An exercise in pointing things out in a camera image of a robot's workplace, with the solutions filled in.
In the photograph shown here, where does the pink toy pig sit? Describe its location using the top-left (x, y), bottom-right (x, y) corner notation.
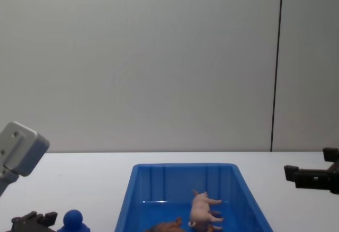
top-left (188, 189), bottom-right (225, 231)

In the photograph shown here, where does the blue pawn figure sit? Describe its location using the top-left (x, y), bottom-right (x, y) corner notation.
top-left (56, 209), bottom-right (92, 232)

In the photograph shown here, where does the brown toy animal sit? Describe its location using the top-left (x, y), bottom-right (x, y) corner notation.
top-left (145, 217), bottom-right (184, 232)

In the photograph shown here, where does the blue plastic bin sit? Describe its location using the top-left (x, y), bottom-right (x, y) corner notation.
top-left (114, 163), bottom-right (275, 232)

